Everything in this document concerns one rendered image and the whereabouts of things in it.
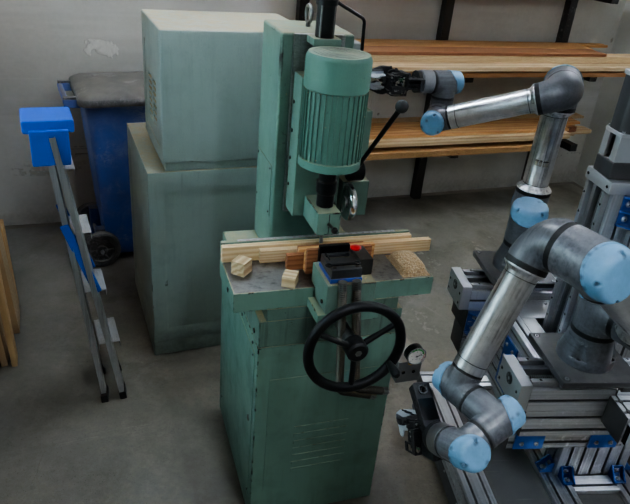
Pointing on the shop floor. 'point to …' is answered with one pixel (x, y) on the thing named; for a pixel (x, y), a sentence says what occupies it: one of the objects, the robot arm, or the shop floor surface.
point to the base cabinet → (297, 418)
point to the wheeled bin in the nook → (107, 154)
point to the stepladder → (73, 228)
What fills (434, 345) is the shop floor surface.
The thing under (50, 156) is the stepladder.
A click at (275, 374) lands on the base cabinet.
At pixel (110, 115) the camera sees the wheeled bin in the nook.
